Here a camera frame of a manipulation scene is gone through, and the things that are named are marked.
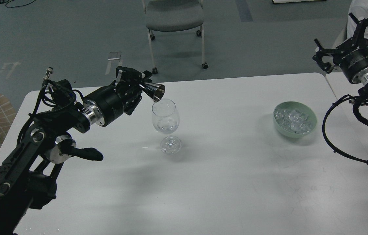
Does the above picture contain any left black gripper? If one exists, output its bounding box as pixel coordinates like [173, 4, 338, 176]
[83, 66, 152, 127]

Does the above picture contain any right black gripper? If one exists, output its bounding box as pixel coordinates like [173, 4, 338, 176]
[312, 12, 368, 84]

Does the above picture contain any steel double jigger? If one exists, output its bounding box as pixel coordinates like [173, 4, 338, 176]
[139, 82, 166, 102]

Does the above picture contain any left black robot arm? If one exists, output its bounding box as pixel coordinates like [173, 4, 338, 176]
[0, 66, 165, 235]

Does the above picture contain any clear wine glass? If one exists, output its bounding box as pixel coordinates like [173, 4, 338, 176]
[152, 99, 182, 155]

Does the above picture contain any pile of ice cubes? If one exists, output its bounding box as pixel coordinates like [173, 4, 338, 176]
[274, 108, 315, 135]

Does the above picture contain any grey office chair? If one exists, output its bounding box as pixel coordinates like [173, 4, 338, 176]
[142, 0, 209, 74]

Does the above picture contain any green bowl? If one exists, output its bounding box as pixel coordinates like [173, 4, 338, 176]
[272, 101, 318, 138]

